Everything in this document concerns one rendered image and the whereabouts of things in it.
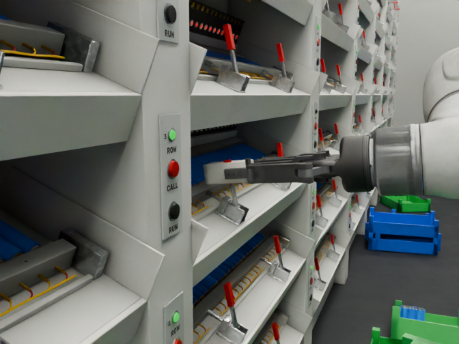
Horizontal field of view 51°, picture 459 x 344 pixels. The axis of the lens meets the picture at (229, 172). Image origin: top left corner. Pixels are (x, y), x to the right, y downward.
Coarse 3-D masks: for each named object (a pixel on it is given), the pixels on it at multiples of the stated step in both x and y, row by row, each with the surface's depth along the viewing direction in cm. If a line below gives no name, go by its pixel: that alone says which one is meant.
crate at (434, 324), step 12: (396, 300) 148; (396, 312) 122; (396, 324) 122; (408, 324) 121; (420, 324) 120; (432, 324) 119; (444, 324) 118; (456, 324) 143; (396, 336) 121; (420, 336) 119; (432, 336) 118; (444, 336) 118; (456, 336) 117
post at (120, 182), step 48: (96, 0) 42; (144, 0) 41; (144, 96) 42; (144, 144) 43; (0, 192) 50; (96, 192) 45; (144, 192) 43; (144, 240) 44; (192, 288) 54; (144, 336) 46; (192, 336) 55
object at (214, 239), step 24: (192, 144) 89; (264, 144) 111; (264, 192) 88; (288, 192) 93; (192, 216) 66; (216, 216) 69; (264, 216) 80; (192, 240) 53; (216, 240) 62; (240, 240) 71; (192, 264) 54; (216, 264) 64
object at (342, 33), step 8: (328, 8) 128; (328, 16) 128; (328, 24) 123; (336, 24) 153; (344, 24) 167; (352, 24) 166; (328, 32) 127; (336, 32) 136; (344, 32) 146; (352, 32) 167; (336, 40) 141; (344, 40) 152; (352, 40) 165; (344, 48) 158
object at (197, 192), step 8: (200, 184) 72; (208, 184) 73; (216, 184) 75; (224, 184) 78; (192, 192) 68; (200, 192) 69; (216, 192) 76; (224, 192) 76; (192, 200) 67; (200, 200) 71
